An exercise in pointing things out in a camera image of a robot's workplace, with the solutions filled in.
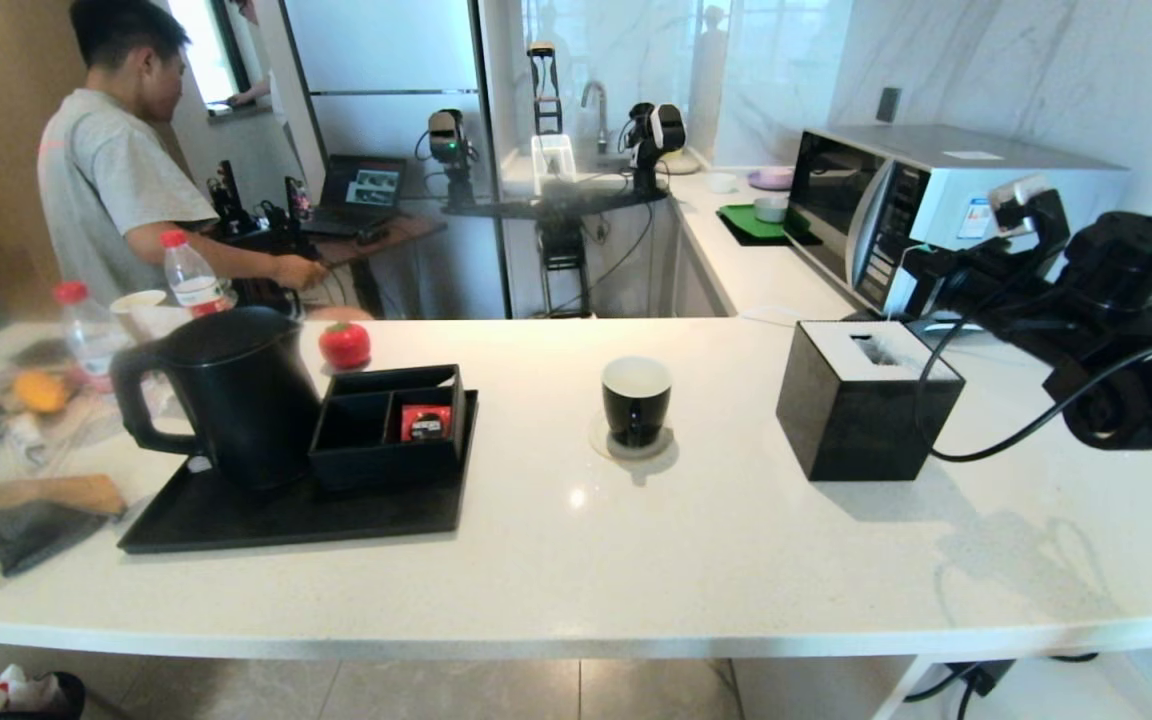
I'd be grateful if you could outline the person in grey shirt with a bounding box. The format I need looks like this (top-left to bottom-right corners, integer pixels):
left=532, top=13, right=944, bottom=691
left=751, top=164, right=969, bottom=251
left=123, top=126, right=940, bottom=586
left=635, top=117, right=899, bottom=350
left=36, top=0, right=329, bottom=313

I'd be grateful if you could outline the black white teleoperation handle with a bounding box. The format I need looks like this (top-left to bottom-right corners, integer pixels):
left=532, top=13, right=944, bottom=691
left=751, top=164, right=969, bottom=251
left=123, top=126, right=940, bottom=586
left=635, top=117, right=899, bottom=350
left=622, top=100, right=687, bottom=196

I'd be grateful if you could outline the orange food item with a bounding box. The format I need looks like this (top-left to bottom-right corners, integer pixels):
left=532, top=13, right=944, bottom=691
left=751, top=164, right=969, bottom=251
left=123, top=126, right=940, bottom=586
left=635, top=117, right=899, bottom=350
left=14, top=370, right=73, bottom=417

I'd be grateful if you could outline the red tomato-shaped toy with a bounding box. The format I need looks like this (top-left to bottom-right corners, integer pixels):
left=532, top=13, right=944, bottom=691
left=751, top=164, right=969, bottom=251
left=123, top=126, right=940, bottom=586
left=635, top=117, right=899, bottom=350
left=317, top=322, right=372, bottom=371

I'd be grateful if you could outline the black trash bin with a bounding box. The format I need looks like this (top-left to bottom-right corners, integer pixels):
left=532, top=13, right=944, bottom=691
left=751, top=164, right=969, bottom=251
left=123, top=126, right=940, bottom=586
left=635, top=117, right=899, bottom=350
left=0, top=665, right=86, bottom=720

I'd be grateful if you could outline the black electric kettle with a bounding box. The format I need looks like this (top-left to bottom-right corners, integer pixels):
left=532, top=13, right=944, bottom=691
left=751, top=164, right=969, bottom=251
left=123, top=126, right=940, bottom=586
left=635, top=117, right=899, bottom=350
left=111, top=306, right=325, bottom=498

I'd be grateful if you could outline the person in white T-shirt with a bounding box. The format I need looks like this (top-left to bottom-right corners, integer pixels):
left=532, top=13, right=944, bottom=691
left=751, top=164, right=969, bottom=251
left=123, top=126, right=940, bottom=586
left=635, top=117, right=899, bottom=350
left=221, top=0, right=282, bottom=109

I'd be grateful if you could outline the grey lower kitchen cabinet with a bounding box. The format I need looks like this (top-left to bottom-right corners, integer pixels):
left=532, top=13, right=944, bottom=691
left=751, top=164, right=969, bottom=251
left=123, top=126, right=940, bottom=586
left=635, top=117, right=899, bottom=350
left=591, top=200, right=737, bottom=319

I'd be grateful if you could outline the black mug white inside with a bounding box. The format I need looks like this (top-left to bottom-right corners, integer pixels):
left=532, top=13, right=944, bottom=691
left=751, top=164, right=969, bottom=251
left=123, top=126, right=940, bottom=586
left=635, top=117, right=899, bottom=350
left=601, top=356, right=674, bottom=449

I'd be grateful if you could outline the black compartment organizer box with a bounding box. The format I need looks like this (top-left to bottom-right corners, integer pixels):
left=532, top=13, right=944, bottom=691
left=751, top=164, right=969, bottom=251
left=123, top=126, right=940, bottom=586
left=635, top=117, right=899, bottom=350
left=308, top=365, right=467, bottom=493

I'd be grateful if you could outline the brown wooden desk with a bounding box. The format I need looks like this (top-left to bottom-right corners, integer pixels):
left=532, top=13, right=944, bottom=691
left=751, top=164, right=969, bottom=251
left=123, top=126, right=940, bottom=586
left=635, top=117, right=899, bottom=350
left=236, top=213, right=448, bottom=319

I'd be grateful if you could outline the clear water bottle red cap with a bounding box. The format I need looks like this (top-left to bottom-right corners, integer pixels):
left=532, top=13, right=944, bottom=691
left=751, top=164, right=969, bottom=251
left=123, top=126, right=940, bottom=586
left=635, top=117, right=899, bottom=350
left=52, top=280, right=137, bottom=393
left=158, top=229, right=230, bottom=319

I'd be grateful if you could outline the white plastic frame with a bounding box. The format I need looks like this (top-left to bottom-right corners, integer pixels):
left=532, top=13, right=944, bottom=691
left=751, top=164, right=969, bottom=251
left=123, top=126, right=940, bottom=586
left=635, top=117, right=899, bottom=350
left=532, top=132, right=577, bottom=195

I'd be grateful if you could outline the round translucent coaster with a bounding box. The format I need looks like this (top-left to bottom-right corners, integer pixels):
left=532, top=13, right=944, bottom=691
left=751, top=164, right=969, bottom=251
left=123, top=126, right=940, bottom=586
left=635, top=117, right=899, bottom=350
left=587, top=412, right=676, bottom=462

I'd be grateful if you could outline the black handheld controller rig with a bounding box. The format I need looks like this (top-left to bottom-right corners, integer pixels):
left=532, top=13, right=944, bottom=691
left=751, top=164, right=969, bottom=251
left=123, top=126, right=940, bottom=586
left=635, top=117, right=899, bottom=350
left=204, top=160, right=325, bottom=311

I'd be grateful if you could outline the black charger cable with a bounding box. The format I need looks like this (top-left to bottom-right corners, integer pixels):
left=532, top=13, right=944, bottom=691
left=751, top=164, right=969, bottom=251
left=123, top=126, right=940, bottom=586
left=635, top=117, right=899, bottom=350
left=901, top=652, right=1100, bottom=720

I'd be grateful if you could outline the dark-framed window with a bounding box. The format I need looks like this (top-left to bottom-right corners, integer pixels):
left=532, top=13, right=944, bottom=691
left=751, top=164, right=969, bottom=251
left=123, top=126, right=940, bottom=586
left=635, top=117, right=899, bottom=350
left=168, top=0, right=257, bottom=113

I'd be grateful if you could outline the chrome sink faucet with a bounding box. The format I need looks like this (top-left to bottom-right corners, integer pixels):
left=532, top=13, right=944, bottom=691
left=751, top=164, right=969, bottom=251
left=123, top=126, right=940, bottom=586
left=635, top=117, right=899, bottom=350
left=580, top=80, right=612, bottom=156

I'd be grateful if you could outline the silver microwave oven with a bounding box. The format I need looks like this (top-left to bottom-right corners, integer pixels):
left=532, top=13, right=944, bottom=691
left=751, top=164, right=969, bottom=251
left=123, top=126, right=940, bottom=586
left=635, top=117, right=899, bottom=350
left=782, top=124, right=1129, bottom=321

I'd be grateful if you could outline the black laptop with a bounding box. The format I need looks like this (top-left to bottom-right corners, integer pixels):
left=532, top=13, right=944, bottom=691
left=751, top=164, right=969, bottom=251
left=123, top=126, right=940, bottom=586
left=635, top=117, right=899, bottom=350
left=304, top=154, right=408, bottom=238

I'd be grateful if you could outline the green tray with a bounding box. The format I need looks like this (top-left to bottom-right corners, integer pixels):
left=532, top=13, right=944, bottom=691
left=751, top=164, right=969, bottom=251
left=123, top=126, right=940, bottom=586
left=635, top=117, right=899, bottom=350
left=715, top=203, right=821, bottom=248

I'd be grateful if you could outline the paper cup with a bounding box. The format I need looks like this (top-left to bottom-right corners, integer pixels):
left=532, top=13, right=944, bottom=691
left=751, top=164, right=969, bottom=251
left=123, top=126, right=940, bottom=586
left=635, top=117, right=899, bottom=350
left=111, top=289, right=193, bottom=342

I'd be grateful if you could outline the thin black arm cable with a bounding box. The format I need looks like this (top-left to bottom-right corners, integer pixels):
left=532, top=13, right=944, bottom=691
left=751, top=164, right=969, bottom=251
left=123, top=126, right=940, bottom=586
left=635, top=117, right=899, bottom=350
left=914, top=262, right=1152, bottom=463

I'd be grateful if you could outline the black upright gripper tool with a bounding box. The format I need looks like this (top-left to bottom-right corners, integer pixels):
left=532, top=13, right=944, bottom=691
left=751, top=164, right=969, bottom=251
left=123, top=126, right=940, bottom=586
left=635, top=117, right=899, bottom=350
left=526, top=40, right=565, bottom=135

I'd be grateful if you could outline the brown and black cloth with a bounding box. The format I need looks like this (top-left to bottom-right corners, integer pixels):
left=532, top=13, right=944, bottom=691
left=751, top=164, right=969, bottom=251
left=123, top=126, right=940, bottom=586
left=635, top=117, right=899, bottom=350
left=0, top=475, right=128, bottom=587

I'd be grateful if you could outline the white power cable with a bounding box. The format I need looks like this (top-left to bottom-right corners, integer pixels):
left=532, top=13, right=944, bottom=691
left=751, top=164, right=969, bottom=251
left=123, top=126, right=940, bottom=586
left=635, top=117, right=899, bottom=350
left=921, top=222, right=1152, bottom=336

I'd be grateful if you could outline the black tissue box white top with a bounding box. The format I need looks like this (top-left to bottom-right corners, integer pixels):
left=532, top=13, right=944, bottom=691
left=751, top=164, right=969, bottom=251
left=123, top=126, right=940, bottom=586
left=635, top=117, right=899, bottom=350
left=774, top=320, right=967, bottom=483

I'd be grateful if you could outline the black teleoperation stand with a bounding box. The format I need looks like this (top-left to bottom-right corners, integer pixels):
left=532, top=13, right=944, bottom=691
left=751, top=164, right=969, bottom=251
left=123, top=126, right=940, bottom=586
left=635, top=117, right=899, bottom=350
left=441, top=183, right=672, bottom=319

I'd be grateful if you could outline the red sachet packet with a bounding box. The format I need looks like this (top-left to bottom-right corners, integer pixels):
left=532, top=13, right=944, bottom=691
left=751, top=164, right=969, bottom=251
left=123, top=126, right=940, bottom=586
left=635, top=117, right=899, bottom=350
left=399, top=404, right=453, bottom=442

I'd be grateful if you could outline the black rectangular serving tray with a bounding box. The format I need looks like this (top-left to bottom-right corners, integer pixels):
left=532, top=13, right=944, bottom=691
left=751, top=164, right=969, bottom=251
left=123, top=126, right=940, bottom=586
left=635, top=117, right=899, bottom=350
left=116, top=390, right=479, bottom=555

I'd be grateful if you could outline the tea bag with white tag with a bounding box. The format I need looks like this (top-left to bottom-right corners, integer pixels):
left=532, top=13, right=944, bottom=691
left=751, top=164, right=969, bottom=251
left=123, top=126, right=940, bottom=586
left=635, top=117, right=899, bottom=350
left=851, top=243, right=934, bottom=369

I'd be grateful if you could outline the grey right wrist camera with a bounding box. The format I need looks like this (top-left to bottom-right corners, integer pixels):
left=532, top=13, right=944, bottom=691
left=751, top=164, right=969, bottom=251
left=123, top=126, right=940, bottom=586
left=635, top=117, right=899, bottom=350
left=986, top=175, right=1049, bottom=237

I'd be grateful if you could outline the grey refrigerator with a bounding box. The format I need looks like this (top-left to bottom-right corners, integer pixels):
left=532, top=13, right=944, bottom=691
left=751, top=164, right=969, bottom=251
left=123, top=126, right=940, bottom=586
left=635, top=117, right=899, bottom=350
left=281, top=0, right=512, bottom=321

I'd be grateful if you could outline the black camera on stand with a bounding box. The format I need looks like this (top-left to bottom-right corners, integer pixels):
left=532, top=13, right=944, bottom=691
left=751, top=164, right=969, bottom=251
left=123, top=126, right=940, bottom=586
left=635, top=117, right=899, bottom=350
left=424, top=107, right=480, bottom=209

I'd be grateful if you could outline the clear plastic food container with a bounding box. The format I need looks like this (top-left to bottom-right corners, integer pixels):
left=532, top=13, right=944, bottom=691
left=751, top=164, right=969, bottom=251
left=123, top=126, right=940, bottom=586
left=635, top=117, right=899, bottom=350
left=0, top=335, right=115, bottom=471

